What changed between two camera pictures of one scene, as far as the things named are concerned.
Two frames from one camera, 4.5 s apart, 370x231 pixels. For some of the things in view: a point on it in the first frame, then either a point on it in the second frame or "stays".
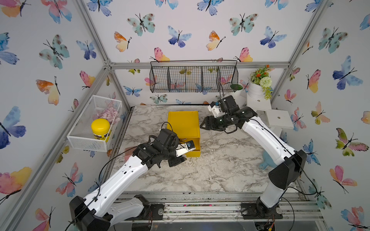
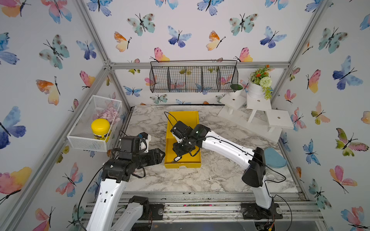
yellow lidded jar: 100,128 stays
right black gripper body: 220,123 -> 181,147
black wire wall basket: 194,76 stays
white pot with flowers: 260,83 stays
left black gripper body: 166,154 -> 134,159
